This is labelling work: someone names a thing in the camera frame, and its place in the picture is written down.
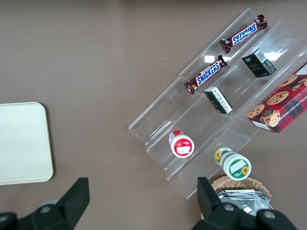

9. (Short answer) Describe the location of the green lidded sunflower jar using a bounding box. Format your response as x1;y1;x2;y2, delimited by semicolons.
213;147;252;181

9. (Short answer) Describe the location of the beige plastic serving tray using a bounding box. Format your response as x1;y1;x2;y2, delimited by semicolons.
0;102;54;186

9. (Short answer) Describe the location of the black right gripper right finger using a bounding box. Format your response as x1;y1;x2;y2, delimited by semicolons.
191;176;298;230

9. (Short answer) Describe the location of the small black carton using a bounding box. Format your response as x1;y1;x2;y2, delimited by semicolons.
240;48;277;79
203;86;234;115

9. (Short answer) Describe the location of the red plaid cookie box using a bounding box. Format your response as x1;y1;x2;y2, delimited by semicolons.
247;62;307;133

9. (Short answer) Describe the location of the red lidded white jar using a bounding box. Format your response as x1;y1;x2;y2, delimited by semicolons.
168;129;195;159

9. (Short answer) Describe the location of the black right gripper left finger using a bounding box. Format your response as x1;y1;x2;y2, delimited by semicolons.
0;177;91;230

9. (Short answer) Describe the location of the light wicker basket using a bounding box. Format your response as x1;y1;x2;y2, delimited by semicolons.
210;175;274;220

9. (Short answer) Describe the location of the Snickers chocolate bar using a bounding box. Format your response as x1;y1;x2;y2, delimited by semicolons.
184;55;228;95
219;14;268;54

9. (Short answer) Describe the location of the clear acrylic stepped shelf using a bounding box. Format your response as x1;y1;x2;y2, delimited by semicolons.
127;8;307;200

